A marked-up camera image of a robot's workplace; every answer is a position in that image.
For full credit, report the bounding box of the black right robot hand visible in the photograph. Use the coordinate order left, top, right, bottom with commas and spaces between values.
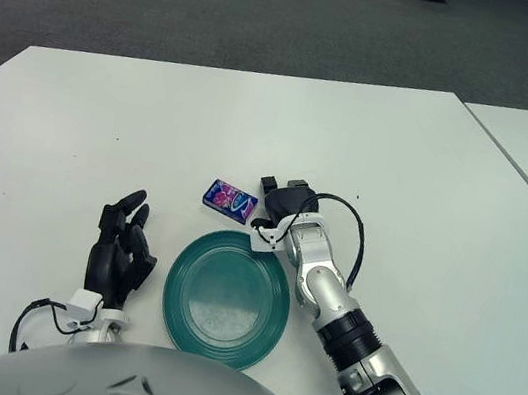
247, 170, 326, 248

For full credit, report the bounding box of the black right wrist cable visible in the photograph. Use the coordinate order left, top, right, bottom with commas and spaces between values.
270, 186, 374, 293

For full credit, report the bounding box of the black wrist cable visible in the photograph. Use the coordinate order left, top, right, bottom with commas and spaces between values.
7, 292, 90, 365
270, 186, 374, 293

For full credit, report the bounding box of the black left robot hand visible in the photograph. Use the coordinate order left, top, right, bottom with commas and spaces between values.
80, 182, 169, 316

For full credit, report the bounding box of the blue gum pack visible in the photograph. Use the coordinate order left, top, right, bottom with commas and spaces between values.
199, 176, 262, 227

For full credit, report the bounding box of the green round plate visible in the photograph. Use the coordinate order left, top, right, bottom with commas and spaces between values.
152, 221, 302, 379

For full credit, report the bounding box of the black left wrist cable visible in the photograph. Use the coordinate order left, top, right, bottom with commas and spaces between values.
7, 292, 90, 365

